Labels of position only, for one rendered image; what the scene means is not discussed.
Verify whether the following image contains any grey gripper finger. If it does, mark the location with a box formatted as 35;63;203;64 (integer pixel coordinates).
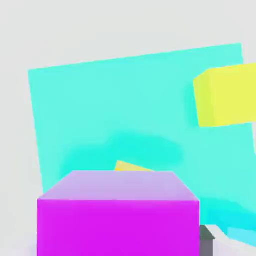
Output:
199;224;256;256

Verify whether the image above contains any small magenta cube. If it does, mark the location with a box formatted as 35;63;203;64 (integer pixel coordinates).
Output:
36;170;201;256

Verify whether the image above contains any small amber cube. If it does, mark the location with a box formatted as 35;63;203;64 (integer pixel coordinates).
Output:
114;159;156;172

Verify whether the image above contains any small yellow cube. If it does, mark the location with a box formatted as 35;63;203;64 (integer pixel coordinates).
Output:
192;62;256;128

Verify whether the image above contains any large cyan box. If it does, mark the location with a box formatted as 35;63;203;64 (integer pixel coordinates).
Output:
27;42;256;248

